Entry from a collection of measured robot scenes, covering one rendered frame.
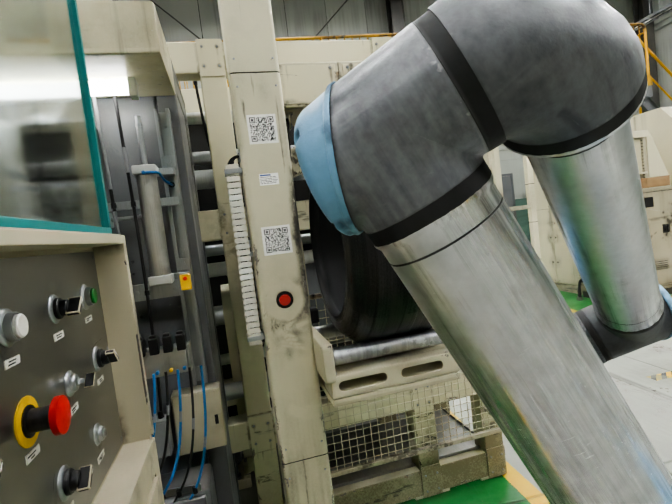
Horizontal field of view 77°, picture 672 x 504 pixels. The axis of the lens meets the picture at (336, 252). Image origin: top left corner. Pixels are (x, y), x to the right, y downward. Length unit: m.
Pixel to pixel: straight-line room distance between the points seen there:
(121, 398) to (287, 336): 0.46
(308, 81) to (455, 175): 1.20
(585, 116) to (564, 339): 0.17
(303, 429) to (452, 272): 0.96
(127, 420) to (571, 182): 0.78
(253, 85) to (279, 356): 0.71
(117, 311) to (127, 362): 0.09
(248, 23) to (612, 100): 1.01
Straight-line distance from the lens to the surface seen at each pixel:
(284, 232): 1.13
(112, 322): 0.85
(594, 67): 0.35
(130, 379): 0.86
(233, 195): 1.14
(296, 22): 11.71
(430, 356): 1.19
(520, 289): 0.36
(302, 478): 1.31
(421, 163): 0.32
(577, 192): 0.46
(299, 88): 1.48
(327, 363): 1.08
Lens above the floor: 1.23
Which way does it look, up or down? 3 degrees down
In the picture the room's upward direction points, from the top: 7 degrees counter-clockwise
